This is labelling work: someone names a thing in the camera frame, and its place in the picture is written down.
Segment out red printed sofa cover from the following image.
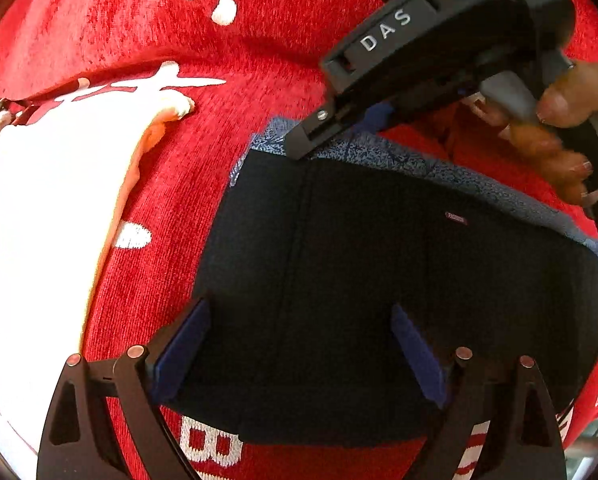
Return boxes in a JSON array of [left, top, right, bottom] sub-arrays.
[[0, 0, 598, 480]]

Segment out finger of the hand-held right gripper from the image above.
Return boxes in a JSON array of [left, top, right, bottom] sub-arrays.
[[285, 100, 380, 161], [361, 102, 396, 132]]

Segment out black pants with blue waistband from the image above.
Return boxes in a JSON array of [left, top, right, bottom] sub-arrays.
[[171, 117, 598, 448]]

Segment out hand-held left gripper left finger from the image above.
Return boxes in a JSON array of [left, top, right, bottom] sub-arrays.
[[36, 296, 215, 480]]

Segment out folded white cloth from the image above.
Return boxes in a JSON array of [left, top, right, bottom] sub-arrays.
[[0, 100, 196, 479]]

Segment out person's right hand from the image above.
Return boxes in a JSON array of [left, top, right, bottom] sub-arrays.
[[462, 62, 598, 206]]

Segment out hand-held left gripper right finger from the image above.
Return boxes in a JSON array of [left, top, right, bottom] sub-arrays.
[[390, 303, 568, 480]]

